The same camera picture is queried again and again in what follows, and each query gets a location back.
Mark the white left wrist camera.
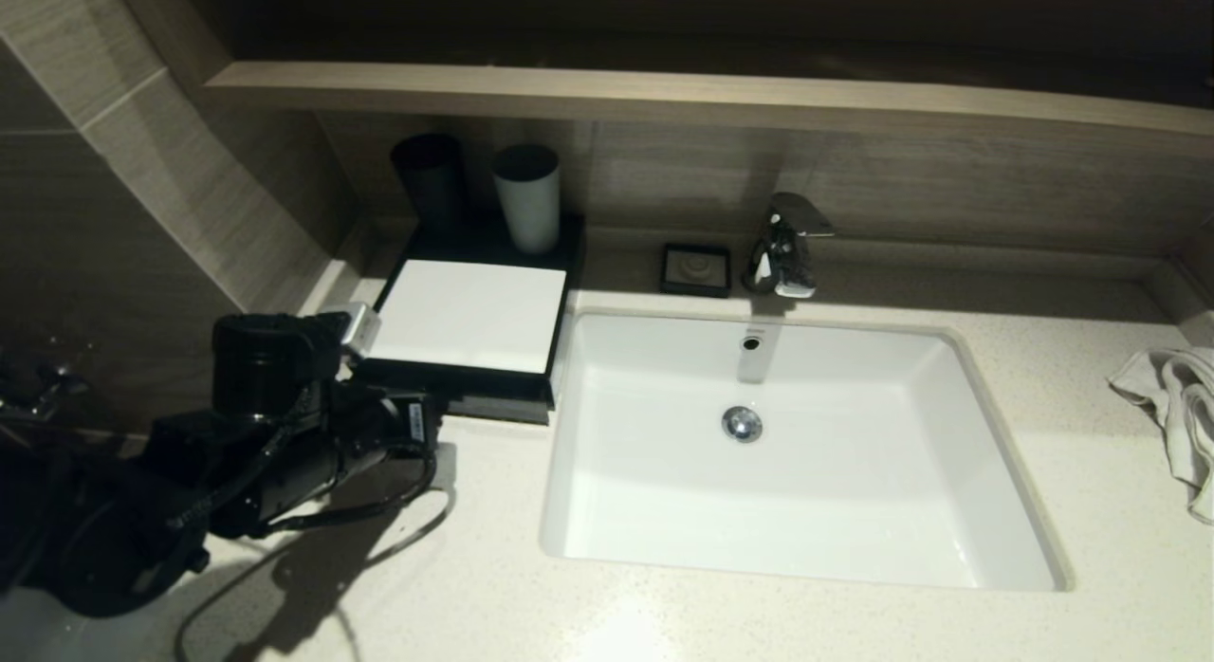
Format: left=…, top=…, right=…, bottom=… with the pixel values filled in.
left=321, top=302, right=381, bottom=359

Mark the white towel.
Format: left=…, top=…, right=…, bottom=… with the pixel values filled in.
left=1110, top=347, right=1214, bottom=525

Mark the light wooden shelf ledge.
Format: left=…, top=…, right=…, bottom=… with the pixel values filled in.
left=199, top=60, right=1214, bottom=137

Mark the black plastic cup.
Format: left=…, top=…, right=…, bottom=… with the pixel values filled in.
left=389, top=133, right=468, bottom=255

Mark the chrome faucet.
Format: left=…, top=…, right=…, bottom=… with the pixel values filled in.
left=741, top=192, right=837, bottom=300

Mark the white ceramic sink basin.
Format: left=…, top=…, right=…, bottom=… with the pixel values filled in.
left=539, top=306, right=1076, bottom=593

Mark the grey cup with dark rim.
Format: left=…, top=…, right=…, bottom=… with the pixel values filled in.
left=490, top=143, right=561, bottom=256

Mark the chrome drain stopper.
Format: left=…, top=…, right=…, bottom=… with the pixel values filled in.
left=721, top=406, right=763, bottom=445

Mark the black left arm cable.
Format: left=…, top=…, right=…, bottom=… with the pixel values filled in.
left=171, top=449, right=440, bottom=538

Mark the chrome wall valve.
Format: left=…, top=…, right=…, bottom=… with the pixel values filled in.
left=0, top=354, right=86, bottom=424

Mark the black amenity box with drawer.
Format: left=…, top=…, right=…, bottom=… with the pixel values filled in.
left=353, top=211, right=586, bottom=426

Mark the black square soap dish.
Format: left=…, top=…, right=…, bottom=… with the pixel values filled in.
left=660, top=242, right=732, bottom=298

